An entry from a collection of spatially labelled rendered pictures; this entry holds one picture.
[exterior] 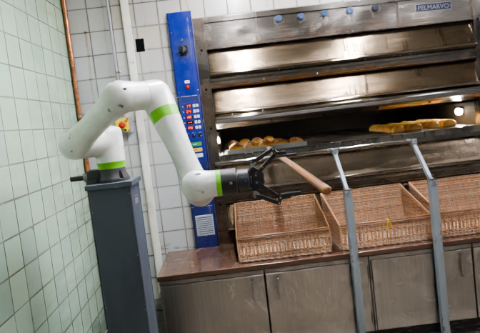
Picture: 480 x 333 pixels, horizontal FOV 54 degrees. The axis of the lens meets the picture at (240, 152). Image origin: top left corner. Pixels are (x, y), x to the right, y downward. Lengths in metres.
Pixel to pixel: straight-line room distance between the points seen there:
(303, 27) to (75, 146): 1.84
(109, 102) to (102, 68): 1.54
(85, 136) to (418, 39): 2.34
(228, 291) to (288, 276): 0.35
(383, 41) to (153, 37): 1.53
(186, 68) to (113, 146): 1.17
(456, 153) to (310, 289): 1.43
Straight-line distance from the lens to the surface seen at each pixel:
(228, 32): 3.25
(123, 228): 2.16
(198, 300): 2.84
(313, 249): 2.84
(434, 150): 3.51
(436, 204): 2.87
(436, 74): 3.51
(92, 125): 1.91
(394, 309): 3.02
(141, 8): 3.31
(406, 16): 3.49
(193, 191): 1.61
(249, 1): 3.29
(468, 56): 3.61
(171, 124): 1.81
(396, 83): 3.39
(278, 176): 3.22
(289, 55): 3.24
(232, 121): 3.04
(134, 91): 1.79
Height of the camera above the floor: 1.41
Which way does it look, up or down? 4 degrees down
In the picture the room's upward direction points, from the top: 7 degrees counter-clockwise
